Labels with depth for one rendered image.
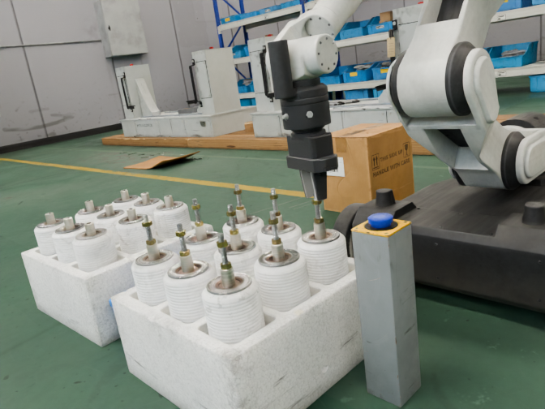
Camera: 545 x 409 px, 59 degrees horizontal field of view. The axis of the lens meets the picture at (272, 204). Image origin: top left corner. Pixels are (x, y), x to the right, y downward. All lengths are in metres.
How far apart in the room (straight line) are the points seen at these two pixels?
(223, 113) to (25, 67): 3.70
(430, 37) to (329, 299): 0.56
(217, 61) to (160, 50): 4.02
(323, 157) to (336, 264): 0.21
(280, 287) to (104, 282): 0.51
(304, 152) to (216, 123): 3.34
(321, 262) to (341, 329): 0.13
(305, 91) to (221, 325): 0.42
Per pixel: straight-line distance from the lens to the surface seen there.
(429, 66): 1.01
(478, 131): 1.08
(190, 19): 8.66
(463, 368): 1.01
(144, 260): 0.99
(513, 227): 1.08
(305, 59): 0.84
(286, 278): 0.84
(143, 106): 5.37
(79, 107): 7.51
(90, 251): 1.23
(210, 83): 4.19
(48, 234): 1.44
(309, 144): 0.86
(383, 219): 0.78
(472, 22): 1.11
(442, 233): 1.12
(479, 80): 1.01
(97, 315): 1.23
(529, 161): 1.29
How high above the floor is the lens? 0.58
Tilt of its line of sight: 16 degrees down
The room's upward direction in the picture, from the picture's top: 8 degrees counter-clockwise
